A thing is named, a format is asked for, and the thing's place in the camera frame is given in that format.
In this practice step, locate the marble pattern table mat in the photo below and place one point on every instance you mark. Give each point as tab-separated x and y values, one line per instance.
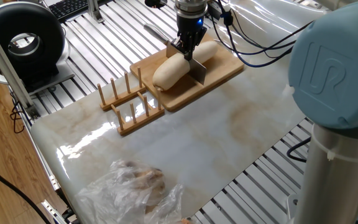
197	140

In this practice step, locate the brown mushroom with dark cap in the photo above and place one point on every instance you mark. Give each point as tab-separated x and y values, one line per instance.
149	177

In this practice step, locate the black keyboard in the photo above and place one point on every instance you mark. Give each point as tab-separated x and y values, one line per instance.
67	7

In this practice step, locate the pale brown mushroom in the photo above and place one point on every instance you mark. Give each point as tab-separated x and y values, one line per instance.
154	199

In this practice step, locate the steel cleaver knife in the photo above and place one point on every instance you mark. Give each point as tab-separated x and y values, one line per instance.
197	73

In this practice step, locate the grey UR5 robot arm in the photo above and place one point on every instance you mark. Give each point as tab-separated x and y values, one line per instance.
337	77

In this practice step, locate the clear plastic bag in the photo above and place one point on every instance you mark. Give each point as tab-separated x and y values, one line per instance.
113	196

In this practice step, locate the aluminium frame post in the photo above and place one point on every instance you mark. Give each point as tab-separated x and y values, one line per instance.
8	68
94	11

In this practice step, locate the wooden cutting board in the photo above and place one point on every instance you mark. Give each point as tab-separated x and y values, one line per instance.
216	71

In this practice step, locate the cut white radish piece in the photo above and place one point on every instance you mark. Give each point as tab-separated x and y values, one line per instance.
207	49

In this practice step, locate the wooden peg rack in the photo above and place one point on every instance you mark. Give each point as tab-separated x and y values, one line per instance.
138	123

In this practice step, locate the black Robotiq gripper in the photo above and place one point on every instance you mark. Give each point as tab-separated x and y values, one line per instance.
190	25

